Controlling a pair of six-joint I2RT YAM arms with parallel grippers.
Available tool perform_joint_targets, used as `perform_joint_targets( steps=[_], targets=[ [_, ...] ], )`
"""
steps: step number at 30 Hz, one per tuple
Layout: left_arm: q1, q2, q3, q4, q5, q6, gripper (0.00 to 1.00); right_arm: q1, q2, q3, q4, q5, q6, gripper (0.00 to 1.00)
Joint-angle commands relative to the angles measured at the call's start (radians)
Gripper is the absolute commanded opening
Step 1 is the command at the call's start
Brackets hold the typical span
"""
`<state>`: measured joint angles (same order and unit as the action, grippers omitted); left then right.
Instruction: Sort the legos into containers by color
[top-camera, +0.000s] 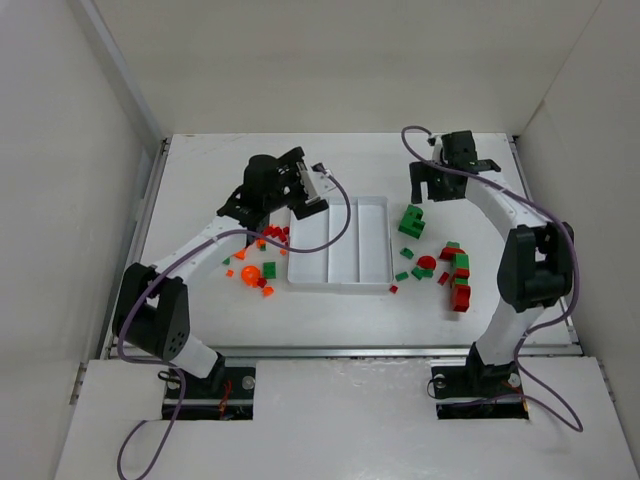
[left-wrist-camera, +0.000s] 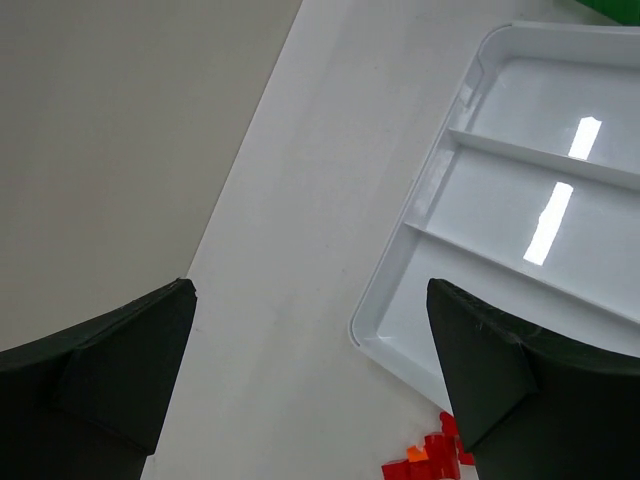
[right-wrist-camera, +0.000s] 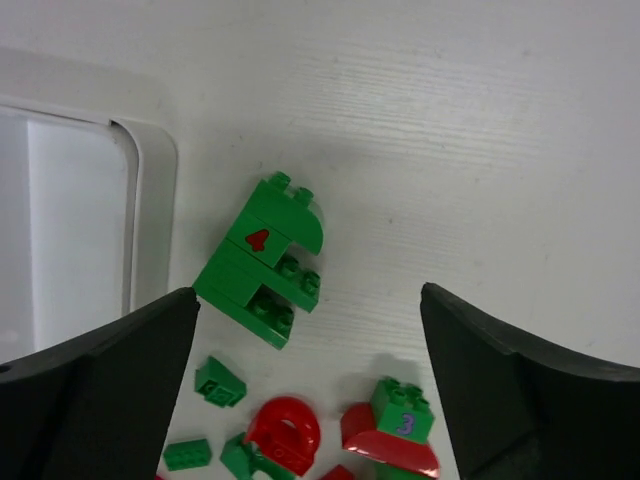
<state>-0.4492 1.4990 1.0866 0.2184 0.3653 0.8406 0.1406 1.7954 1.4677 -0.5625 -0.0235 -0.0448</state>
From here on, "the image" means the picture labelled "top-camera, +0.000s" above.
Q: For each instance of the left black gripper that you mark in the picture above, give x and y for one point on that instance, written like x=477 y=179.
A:
x=282 y=195

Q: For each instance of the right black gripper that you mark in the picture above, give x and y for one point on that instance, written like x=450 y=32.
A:
x=435 y=181

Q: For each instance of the large green lego assembly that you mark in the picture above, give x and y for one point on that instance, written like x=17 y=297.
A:
x=412 y=223

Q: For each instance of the red green lego tower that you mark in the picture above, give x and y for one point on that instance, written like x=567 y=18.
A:
x=457 y=276

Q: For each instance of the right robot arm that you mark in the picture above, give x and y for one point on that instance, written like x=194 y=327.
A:
x=535 y=271

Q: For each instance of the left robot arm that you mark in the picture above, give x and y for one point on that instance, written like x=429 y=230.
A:
x=153 y=307

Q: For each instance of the red lego pile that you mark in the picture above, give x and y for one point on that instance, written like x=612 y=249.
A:
x=277 y=233

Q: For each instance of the green square lego plate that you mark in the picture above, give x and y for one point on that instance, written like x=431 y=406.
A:
x=269 y=270

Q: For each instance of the orange cone lego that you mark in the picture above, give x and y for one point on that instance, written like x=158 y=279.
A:
x=240 y=254

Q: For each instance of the white three-compartment tray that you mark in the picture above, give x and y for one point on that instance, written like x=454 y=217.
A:
x=360 y=262

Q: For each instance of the orange dome lego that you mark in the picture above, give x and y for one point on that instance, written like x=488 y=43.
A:
x=250 y=275

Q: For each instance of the red semicircle lego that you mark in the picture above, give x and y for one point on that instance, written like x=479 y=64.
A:
x=427 y=262

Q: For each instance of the green sloped lego piece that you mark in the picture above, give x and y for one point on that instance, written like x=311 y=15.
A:
x=421 y=273

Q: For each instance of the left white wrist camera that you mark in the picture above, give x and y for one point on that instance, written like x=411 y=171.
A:
x=315 y=181

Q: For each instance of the aluminium rail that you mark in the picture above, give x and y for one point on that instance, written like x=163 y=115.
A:
x=309 y=352

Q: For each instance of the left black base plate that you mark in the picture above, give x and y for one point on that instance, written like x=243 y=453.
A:
x=230 y=397

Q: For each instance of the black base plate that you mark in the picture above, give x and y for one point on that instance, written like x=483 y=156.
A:
x=465 y=394
x=230 y=397

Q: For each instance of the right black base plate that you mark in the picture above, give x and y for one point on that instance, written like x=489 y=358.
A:
x=465 y=394

